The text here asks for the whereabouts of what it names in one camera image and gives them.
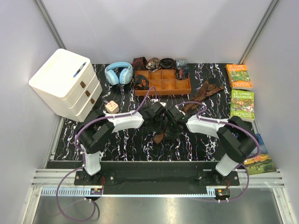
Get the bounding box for brown floral long tie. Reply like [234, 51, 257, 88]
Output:
[153, 79, 224, 145]

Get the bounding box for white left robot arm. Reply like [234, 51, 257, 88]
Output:
[74, 101, 166, 185]

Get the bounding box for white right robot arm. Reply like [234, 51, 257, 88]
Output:
[166, 107, 260, 185]

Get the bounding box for black marble pattern mat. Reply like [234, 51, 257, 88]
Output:
[54, 63, 255, 162]

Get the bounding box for black orange-leaf rolled tie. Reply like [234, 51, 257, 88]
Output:
[134, 74, 149, 90]

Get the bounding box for orange compartment tray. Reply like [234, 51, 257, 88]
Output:
[134, 70, 192, 96]

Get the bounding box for pink cube power adapter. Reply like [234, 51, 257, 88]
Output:
[105, 101, 119, 114]

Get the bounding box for dark floral rolled tie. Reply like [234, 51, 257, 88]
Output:
[175, 67, 189, 80]

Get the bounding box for brown patterned rolled tie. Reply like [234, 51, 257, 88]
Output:
[145, 57, 161, 72]

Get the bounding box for light blue headphones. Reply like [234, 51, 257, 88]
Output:
[105, 62, 133, 85]

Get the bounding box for dark red rolled tie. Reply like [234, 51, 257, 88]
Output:
[132, 56, 147, 70]

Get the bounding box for grey blue rolled tie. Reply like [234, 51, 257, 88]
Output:
[176, 58, 188, 68]

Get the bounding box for green treehouse book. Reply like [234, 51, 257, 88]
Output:
[230, 89, 255, 122]

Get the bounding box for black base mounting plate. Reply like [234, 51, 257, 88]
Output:
[74, 161, 237, 186]

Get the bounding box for orange treehouse book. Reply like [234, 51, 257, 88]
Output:
[226, 64, 253, 90]

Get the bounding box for blue pen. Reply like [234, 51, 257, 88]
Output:
[73, 62, 86, 77]

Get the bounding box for white three-drawer cabinet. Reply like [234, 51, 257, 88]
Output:
[28, 49, 102, 122]

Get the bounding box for blue Animal Farm book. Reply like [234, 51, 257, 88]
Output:
[244, 133, 276, 175]

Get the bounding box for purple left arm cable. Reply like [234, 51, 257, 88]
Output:
[56, 86, 159, 223]

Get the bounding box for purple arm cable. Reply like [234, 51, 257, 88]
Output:
[56, 86, 159, 223]
[176, 101, 262, 203]

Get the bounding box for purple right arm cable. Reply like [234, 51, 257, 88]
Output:
[176, 101, 262, 203]

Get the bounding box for aluminium front rail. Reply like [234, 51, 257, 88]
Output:
[31, 169, 285, 198]

